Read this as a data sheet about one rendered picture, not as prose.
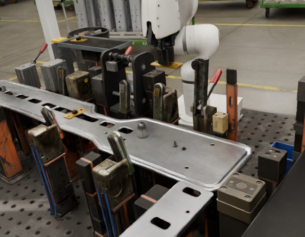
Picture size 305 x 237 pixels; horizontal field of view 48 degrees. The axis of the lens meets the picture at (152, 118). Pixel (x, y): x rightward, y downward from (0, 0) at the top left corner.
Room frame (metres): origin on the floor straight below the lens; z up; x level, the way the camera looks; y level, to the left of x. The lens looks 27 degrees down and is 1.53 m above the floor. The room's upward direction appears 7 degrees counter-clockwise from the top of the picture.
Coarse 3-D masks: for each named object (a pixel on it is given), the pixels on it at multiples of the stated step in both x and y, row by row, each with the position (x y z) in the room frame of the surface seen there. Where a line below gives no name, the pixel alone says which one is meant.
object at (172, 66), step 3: (153, 63) 0.86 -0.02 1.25; (156, 63) 0.86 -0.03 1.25; (171, 63) 0.84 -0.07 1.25; (174, 63) 0.84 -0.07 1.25; (177, 63) 0.84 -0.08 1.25; (180, 63) 0.83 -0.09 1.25; (159, 66) 0.84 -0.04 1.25; (162, 66) 0.84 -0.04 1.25; (165, 66) 0.83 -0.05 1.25; (168, 66) 0.83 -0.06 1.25; (171, 66) 0.82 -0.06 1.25; (174, 66) 0.82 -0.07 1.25; (177, 66) 0.82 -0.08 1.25
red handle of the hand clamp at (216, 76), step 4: (216, 72) 1.03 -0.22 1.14; (220, 72) 1.03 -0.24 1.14; (216, 76) 1.02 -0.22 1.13; (212, 80) 1.01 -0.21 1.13; (216, 80) 1.01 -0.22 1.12; (212, 84) 1.00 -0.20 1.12; (216, 84) 1.01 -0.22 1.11; (208, 88) 0.99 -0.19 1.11; (212, 88) 0.99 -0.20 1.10; (208, 92) 0.98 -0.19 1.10; (208, 96) 0.97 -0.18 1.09; (200, 104) 0.95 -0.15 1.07; (196, 108) 0.95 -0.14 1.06; (200, 108) 0.94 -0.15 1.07
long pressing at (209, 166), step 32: (0, 96) 1.45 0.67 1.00; (32, 96) 1.40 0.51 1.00; (64, 96) 1.35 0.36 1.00; (64, 128) 1.06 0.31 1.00; (96, 128) 1.02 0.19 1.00; (128, 128) 1.00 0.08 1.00; (160, 128) 0.97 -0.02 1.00; (160, 160) 0.78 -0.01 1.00; (192, 160) 0.77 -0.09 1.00; (224, 160) 0.75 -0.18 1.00
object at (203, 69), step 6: (198, 60) 0.97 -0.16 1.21; (204, 60) 0.95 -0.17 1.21; (192, 66) 0.94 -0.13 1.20; (198, 66) 0.93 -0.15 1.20; (204, 66) 0.95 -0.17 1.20; (198, 72) 0.97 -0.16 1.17; (204, 72) 0.94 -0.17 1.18; (198, 78) 0.97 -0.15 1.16; (204, 78) 0.94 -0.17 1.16; (198, 84) 0.96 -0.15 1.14; (204, 84) 0.94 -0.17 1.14; (198, 90) 0.96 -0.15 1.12; (204, 90) 0.94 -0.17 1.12; (198, 96) 0.96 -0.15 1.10; (204, 96) 0.94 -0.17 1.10; (198, 102) 0.96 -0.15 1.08; (204, 102) 0.94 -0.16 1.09
